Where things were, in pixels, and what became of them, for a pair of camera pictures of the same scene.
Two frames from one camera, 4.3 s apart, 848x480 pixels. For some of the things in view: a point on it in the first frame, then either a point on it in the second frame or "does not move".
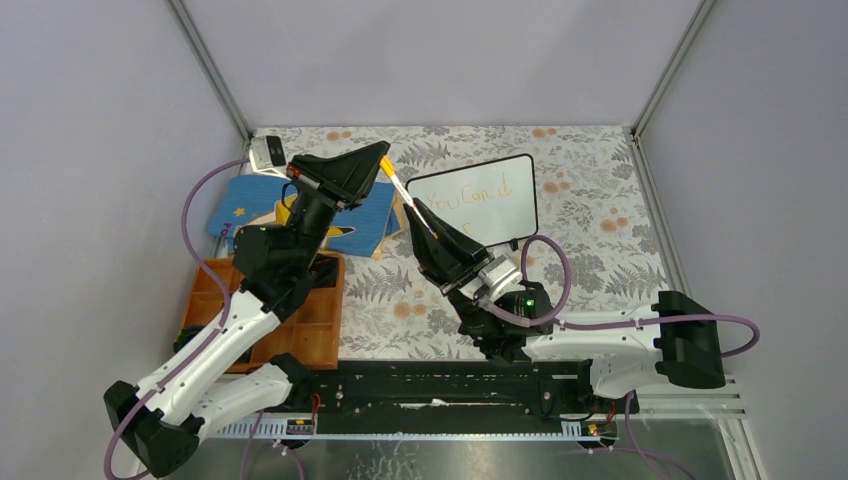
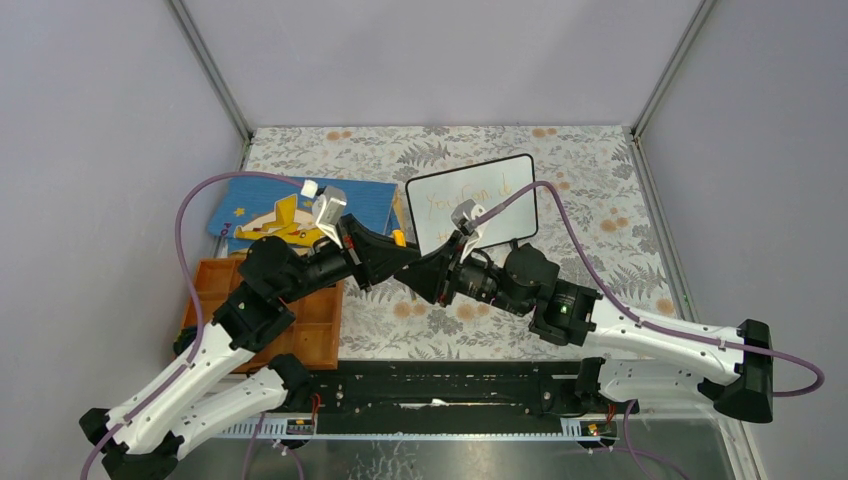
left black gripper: (359, 168) → (383, 258)
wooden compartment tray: (308, 329) does not move
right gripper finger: (444, 230) → (432, 263)
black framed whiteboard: (492, 201) does not move
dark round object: (184, 335) does not move
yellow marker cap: (387, 165) → (399, 238)
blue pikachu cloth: (265, 201) does not move
